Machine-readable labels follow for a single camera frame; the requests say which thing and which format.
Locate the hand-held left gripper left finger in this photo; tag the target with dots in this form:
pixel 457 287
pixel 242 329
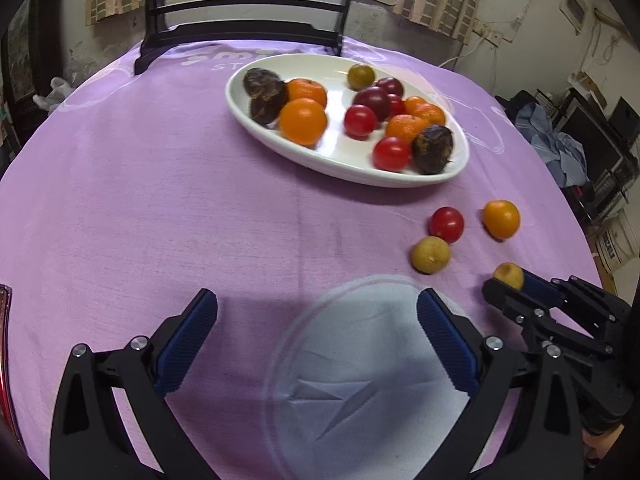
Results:
pixel 187 340

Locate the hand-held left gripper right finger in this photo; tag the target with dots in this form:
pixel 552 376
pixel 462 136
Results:
pixel 447 345

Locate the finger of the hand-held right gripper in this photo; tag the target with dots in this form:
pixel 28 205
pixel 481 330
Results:
pixel 505 297
pixel 540 287

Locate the small yellow fruit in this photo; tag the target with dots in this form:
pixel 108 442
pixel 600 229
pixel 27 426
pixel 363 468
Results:
pixel 430 254
pixel 507 275

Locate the dark brown passion fruit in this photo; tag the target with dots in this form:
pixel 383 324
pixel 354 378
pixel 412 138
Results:
pixel 267 108
pixel 259 80
pixel 432 150

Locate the red tomato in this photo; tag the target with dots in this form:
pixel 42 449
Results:
pixel 446 224
pixel 398 106
pixel 392 154
pixel 360 121

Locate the orange mandarin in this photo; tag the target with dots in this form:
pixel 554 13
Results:
pixel 311 90
pixel 501 218
pixel 433 114
pixel 414 104
pixel 302 121
pixel 402 128

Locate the white oval plate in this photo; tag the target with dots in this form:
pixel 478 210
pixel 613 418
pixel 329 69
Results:
pixel 345 160

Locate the large dark red plum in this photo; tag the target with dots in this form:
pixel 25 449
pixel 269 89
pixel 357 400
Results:
pixel 373 102

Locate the small dark red plum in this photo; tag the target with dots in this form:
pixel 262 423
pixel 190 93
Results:
pixel 390 85

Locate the person's right hand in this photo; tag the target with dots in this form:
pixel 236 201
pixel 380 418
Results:
pixel 602 447

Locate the white plastic bucket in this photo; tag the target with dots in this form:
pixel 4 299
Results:
pixel 620 242

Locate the blue grey clothes heap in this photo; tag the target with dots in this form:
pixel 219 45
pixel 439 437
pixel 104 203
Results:
pixel 555 145

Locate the black monitor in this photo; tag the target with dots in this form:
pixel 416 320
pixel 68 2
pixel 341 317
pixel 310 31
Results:
pixel 595 145

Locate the purple tablecloth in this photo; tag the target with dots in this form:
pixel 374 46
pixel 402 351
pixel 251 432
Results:
pixel 150 185

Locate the red photo packet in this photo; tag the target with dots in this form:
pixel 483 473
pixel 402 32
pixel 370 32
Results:
pixel 6 360

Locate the black speaker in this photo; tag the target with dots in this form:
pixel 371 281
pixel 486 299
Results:
pixel 625 115

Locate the green citrus fruit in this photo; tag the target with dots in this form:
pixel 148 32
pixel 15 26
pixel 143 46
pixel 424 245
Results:
pixel 361 75

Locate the white plastic bag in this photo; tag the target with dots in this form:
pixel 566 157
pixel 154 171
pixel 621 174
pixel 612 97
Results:
pixel 55 95

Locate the round painted screen black stand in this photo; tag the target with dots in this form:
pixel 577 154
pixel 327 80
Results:
pixel 165 35

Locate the white wall socket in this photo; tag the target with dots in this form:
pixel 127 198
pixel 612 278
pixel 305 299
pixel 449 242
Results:
pixel 495 34

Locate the white wall panel box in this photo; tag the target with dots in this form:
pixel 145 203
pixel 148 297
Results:
pixel 574 10

